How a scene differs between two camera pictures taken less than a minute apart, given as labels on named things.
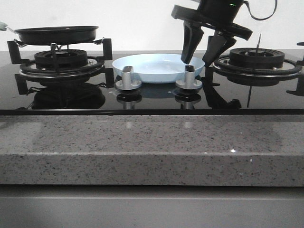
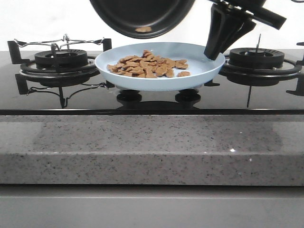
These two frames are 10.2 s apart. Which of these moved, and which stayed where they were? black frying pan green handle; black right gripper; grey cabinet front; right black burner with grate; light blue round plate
Moved: black frying pan green handle; light blue round plate; black right gripper
Stayed: right black burner with grate; grey cabinet front
